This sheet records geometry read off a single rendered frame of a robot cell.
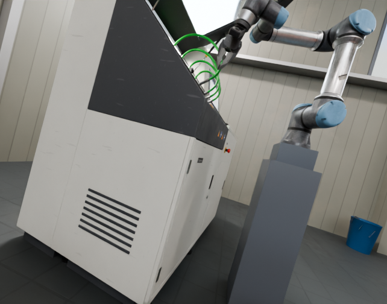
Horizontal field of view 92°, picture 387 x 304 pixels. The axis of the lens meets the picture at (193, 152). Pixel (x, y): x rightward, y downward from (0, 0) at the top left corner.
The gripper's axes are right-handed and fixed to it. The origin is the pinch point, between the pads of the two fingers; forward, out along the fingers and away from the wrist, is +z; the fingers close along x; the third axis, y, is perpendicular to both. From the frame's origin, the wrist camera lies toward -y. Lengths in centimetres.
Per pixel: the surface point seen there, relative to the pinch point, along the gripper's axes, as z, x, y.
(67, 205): 92, 29, -25
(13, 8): 32, 214, 59
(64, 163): 77, 42, -20
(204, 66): -5, 24, 63
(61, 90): 48, 66, -11
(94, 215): 85, 13, -27
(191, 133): 29.3, -7.6, -21.3
